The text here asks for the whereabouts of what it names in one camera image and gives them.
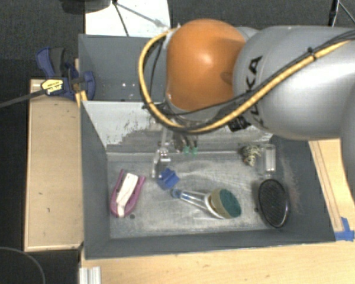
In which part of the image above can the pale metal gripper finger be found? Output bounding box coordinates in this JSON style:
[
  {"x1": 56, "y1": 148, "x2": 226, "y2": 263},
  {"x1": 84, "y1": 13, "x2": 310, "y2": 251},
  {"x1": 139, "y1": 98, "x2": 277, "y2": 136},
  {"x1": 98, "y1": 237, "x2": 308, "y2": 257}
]
[
  {"x1": 151, "y1": 157, "x2": 164, "y2": 180},
  {"x1": 156, "y1": 141, "x2": 172, "y2": 163}
]

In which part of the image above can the blue plastic clip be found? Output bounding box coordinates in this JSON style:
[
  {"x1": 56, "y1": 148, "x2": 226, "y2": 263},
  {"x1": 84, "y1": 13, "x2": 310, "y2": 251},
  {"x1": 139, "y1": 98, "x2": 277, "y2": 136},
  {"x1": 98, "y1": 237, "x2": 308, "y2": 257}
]
[{"x1": 157, "y1": 167, "x2": 179, "y2": 191}]

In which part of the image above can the grey metal bin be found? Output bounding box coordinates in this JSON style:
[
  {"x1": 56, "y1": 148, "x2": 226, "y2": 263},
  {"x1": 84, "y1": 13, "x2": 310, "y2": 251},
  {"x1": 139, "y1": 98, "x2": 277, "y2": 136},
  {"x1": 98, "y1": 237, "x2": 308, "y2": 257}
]
[{"x1": 78, "y1": 33, "x2": 337, "y2": 260}]

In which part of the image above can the purple and white stapler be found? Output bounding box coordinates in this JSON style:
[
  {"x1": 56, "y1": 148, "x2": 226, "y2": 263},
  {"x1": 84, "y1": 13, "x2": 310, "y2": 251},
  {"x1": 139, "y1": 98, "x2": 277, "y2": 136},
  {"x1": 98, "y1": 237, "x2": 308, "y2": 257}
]
[{"x1": 109, "y1": 169, "x2": 147, "y2": 219}]

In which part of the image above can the clear glass jar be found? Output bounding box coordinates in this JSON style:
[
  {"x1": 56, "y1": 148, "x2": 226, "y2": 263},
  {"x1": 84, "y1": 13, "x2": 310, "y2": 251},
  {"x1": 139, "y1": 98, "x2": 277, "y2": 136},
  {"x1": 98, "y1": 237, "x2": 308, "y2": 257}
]
[{"x1": 258, "y1": 143, "x2": 277, "y2": 179}]

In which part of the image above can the pale wood board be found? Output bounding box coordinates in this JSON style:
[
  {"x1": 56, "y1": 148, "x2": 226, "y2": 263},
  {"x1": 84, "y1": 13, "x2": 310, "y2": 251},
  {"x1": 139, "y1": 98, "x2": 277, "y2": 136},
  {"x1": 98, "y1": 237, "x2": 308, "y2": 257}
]
[{"x1": 24, "y1": 79, "x2": 84, "y2": 252}]

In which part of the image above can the black oval mesh strainer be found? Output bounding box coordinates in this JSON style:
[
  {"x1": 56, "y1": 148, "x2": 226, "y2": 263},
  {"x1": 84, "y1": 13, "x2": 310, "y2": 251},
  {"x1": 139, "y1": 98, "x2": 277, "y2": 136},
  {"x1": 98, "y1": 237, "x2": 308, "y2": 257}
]
[{"x1": 257, "y1": 178, "x2": 291, "y2": 229}]

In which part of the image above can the black cylinder on white bracket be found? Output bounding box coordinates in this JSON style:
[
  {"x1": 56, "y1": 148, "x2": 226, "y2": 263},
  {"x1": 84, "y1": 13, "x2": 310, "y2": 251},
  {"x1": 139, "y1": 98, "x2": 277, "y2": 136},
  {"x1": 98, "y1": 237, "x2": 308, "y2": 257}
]
[{"x1": 228, "y1": 116, "x2": 251, "y2": 132}]

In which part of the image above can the clear-handled green dish brush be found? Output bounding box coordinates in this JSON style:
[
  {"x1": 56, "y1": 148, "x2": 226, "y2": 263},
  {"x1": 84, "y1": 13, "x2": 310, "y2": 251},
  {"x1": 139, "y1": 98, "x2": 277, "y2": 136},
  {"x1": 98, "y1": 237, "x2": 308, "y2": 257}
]
[{"x1": 170, "y1": 188, "x2": 243, "y2": 220}]

